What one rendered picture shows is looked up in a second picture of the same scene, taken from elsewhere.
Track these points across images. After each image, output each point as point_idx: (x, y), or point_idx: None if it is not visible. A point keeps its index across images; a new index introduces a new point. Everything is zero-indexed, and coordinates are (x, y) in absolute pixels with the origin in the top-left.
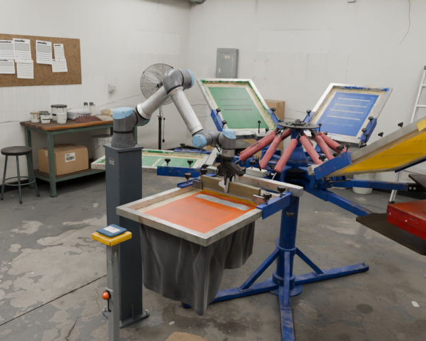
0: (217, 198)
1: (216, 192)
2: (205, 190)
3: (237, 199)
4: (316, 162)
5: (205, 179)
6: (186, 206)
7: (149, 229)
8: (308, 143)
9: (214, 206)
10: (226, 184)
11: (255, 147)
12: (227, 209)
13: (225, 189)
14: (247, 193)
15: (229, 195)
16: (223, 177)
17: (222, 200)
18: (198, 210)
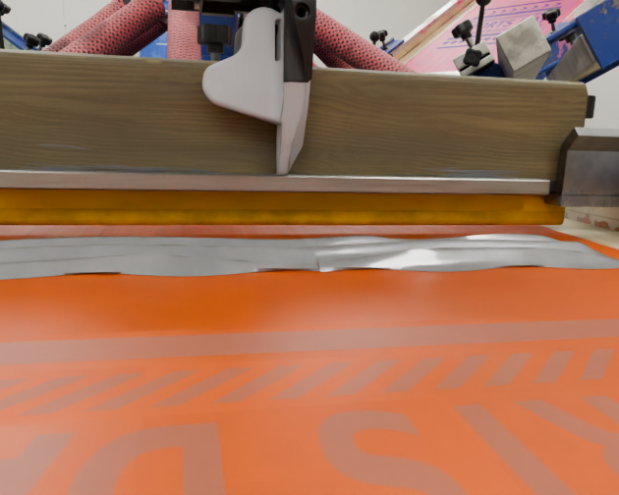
0: (235, 239)
1: (140, 203)
2: None
3: (374, 221)
4: (391, 68)
5: None
6: (7, 478)
7: None
8: (322, 12)
9: (381, 302)
10: (310, 72)
11: (86, 45)
12: (558, 294)
13: (296, 136)
14: (488, 135)
15: (298, 202)
16: (253, 13)
17: (311, 243)
18: (437, 460)
